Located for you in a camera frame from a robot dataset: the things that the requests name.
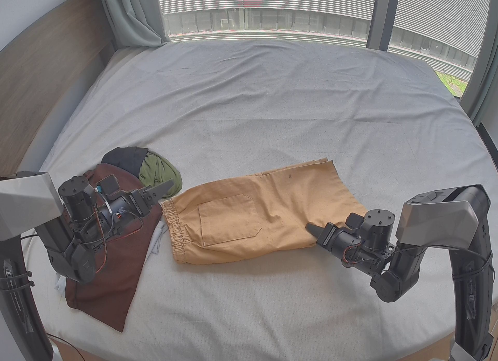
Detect bed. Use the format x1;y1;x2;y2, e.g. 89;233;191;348
0;0;498;361

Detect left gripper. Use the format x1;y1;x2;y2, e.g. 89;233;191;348
97;179;174;232

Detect black cable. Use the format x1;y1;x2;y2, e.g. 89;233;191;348
49;334;82;361

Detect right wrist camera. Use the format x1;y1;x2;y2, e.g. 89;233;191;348
344;213;366;232

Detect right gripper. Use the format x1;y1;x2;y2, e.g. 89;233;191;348
306;223;362;261

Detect tan shorts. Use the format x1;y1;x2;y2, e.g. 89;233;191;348
161;158;368;266

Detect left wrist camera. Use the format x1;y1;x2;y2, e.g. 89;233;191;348
97;175;121;198

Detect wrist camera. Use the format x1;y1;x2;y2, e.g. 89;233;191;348
344;213;366;232
97;175;121;198

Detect brown garment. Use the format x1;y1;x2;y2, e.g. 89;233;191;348
64;163;164;333

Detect white garment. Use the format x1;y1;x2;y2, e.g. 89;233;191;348
54;220;169;298

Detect green garment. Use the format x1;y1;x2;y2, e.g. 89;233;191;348
138;152;183;198

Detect black garment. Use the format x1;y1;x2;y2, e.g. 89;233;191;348
102;146;150;177

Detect pale green curtain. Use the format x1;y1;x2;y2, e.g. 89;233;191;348
93;0;172;51

